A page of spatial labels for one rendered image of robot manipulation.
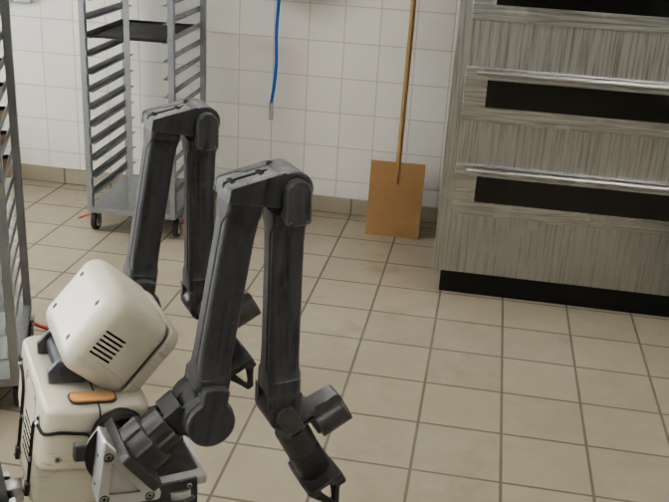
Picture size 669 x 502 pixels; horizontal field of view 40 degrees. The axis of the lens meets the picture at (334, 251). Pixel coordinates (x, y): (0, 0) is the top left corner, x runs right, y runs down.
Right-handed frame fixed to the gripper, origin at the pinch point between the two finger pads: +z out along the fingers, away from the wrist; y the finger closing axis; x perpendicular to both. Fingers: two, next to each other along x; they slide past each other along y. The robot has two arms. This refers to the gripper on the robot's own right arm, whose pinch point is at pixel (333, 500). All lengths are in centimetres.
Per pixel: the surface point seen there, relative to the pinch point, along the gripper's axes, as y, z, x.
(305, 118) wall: 354, 86, -125
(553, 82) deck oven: 194, 63, -188
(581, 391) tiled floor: 119, 145, -115
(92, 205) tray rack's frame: 348, 64, 3
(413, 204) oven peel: 292, 137, -144
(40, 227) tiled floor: 366, 67, 33
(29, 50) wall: 451, 0, -16
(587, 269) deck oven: 181, 150, -170
